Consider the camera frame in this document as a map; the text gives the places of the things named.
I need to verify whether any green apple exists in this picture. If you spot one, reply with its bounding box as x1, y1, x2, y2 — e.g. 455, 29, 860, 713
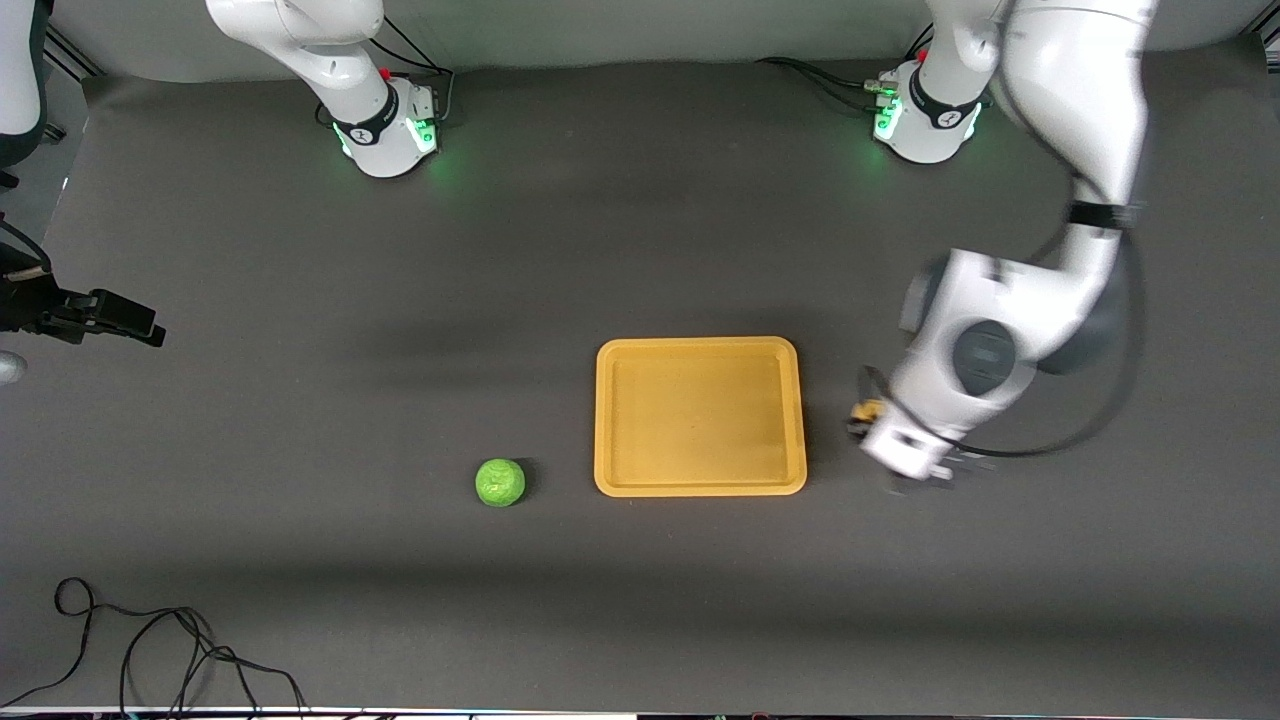
475, 458, 527, 508

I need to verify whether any yellow plastic tray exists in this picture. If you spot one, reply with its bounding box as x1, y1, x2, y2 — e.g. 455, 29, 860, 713
594, 336, 809, 498

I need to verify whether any dark grey table cloth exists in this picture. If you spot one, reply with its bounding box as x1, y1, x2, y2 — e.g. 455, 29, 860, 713
0, 35, 1280, 717

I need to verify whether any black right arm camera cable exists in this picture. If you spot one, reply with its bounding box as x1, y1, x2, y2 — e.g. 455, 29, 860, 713
0, 218, 53, 276

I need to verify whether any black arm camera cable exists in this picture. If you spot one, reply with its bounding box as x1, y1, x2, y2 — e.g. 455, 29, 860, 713
950, 60, 1147, 463
0, 218, 53, 276

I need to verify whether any thin black loose cable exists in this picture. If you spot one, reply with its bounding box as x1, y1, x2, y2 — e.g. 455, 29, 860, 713
0, 577, 311, 717

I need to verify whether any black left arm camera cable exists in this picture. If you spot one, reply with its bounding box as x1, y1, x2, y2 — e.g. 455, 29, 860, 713
950, 60, 1147, 463

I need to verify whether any long black left base cable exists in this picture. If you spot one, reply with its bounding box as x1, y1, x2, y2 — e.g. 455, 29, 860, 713
755, 57, 886, 111

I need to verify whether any black right base cable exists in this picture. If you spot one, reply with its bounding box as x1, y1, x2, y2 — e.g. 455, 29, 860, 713
365, 15, 457, 129

